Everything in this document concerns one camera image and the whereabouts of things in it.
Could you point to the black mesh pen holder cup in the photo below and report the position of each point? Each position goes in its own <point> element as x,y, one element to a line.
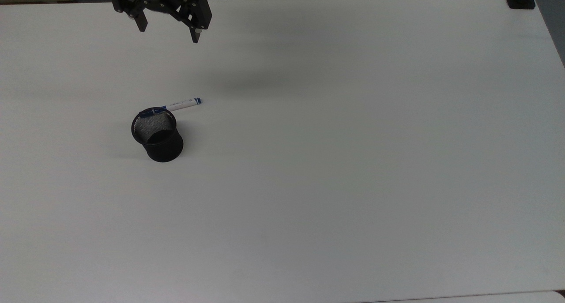
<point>165,151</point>

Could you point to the white marker with blue cap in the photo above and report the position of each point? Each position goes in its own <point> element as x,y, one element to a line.
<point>181,104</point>

